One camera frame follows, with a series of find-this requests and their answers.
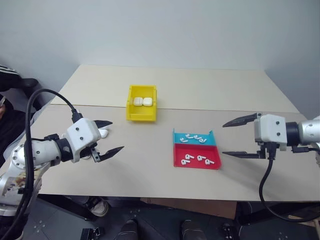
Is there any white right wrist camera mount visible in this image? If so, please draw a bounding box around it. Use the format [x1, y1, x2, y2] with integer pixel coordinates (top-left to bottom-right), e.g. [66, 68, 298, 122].
[253, 113, 289, 152]

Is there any black chair armrest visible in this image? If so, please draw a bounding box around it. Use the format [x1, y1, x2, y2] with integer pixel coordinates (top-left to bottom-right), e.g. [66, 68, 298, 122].
[19, 77, 39, 89]

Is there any yellow plastic bin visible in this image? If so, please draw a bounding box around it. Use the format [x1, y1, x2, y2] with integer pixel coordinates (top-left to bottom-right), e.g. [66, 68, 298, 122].
[125, 84, 158, 123]

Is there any dark rounded shape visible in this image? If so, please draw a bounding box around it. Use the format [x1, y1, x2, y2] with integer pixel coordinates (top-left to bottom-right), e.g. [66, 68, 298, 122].
[180, 219, 200, 240]
[119, 219, 139, 240]

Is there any blue tray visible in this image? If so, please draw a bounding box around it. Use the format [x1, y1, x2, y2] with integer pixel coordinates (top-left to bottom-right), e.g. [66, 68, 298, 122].
[171, 128, 218, 147]

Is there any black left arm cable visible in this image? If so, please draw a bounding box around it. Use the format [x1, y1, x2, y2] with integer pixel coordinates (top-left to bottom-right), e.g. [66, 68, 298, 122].
[9, 89, 84, 240]

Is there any black table frame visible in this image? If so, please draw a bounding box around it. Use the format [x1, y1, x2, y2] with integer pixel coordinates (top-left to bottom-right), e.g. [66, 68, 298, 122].
[36, 194, 320, 227]

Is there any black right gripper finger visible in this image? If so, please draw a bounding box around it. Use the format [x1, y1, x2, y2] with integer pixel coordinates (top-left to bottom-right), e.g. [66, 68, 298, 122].
[222, 112, 263, 129]
[221, 150, 259, 160]

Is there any red tray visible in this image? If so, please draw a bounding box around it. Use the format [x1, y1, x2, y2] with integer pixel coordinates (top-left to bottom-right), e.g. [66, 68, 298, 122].
[172, 142, 223, 171]

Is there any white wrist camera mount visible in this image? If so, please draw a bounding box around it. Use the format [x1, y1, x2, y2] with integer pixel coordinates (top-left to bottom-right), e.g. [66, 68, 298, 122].
[65, 117, 102, 164]
[253, 113, 289, 152]

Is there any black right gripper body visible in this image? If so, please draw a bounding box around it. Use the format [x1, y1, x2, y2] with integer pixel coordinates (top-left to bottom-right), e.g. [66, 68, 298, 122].
[254, 141, 277, 160]

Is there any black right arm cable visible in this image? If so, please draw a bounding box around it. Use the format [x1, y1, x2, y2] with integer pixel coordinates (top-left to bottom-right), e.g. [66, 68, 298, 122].
[258, 144, 320, 224]

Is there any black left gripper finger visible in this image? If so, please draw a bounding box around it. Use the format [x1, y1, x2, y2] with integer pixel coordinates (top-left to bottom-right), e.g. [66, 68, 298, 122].
[96, 146, 126, 164]
[93, 120, 114, 131]

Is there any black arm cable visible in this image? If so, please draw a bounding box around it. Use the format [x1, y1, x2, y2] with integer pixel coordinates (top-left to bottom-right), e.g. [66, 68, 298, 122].
[258, 144, 320, 224]
[9, 89, 84, 240]

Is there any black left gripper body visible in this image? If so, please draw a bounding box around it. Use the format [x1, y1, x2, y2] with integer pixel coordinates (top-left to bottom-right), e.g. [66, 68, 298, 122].
[79, 142, 101, 163]

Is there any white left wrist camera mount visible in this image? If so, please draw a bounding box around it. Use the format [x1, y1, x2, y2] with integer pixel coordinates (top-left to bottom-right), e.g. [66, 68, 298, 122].
[65, 117, 102, 164]

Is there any person in black clothing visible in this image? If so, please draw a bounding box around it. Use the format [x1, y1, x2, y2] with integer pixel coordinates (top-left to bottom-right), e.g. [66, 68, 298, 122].
[0, 64, 35, 171]

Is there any white sneaker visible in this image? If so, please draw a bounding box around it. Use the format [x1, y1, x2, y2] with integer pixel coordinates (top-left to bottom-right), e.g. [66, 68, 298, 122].
[89, 196, 110, 218]

